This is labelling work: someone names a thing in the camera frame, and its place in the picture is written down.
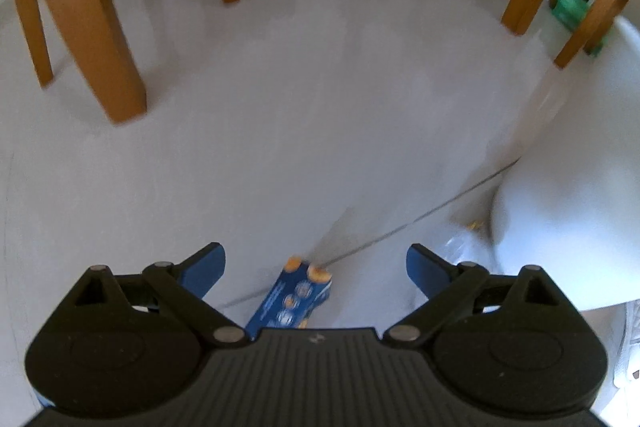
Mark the green plastic package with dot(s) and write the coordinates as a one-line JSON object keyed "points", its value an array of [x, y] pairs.
{"points": [[572, 9]]}

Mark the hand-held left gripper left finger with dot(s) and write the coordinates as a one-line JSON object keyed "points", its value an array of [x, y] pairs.
{"points": [[202, 269]]}

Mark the wide wooden furniture leg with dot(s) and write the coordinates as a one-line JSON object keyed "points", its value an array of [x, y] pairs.
{"points": [[85, 17]]}

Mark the white trash bin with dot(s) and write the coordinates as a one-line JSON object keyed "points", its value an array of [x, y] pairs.
{"points": [[575, 187]]}

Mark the clear crumpled plastic wrap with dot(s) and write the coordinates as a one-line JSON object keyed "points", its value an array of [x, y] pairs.
{"points": [[462, 249]]}

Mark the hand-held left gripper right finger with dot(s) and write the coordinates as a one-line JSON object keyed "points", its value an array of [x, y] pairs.
{"points": [[427, 269]]}

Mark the wooden chair frame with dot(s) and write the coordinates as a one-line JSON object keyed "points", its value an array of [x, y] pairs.
{"points": [[595, 7]]}

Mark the white shoe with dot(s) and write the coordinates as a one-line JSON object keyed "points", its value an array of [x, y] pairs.
{"points": [[630, 347]]}

